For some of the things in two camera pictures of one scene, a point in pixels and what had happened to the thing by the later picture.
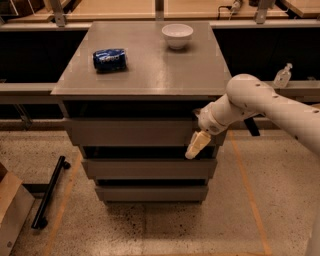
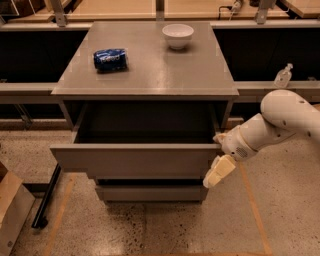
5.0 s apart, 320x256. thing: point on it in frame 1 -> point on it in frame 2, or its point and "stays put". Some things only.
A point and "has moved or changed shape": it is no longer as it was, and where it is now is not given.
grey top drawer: x=131 y=132 has moved or changed shape
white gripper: x=208 y=124 -> x=235 y=144
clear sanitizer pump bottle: x=282 y=77 stays put
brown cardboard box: x=16 y=204 stays put
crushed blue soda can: x=110 y=60 stays put
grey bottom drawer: x=152 y=193 stays put
